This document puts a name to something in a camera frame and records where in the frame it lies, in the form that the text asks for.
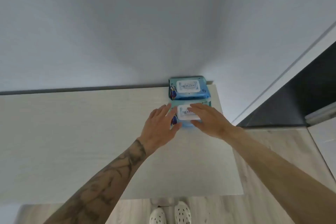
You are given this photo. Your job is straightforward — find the person's left hand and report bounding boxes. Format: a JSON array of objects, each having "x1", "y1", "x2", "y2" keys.
[{"x1": 138, "y1": 103, "x2": 182, "y2": 155}]

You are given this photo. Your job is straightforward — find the person's right hand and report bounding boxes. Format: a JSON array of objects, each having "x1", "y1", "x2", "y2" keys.
[{"x1": 189, "y1": 103, "x2": 244, "y2": 145}]

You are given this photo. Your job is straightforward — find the blue wipes pack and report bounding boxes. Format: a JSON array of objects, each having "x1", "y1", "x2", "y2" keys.
[
  {"x1": 168, "y1": 75, "x2": 212, "y2": 101},
  {"x1": 169, "y1": 100, "x2": 212, "y2": 128}
]

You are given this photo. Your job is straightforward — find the white wooden cabinet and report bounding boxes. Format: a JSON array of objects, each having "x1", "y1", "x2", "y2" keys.
[{"x1": 0, "y1": 84, "x2": 245, "y2": 203}]

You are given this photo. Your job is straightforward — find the person's left forearm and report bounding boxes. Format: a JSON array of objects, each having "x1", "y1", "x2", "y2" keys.
[{"x1": 43, "y1": 139, "x2": 155, "y2": 224}]

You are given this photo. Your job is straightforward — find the person's right forearm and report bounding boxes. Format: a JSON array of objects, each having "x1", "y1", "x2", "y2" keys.
[{"x1": 228, "y1": 128, "x2": 336, "y2": 224}]

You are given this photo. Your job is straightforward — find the white door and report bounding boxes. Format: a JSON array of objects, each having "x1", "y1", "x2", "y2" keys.
[{"x1": 305, "y1": 108, "x2": 336, "y2": 180}]

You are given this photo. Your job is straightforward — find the white door frame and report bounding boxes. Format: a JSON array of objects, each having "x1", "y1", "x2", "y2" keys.
[{"x1": 232, "y1": 20, "x2": 336, "y2": 127}]

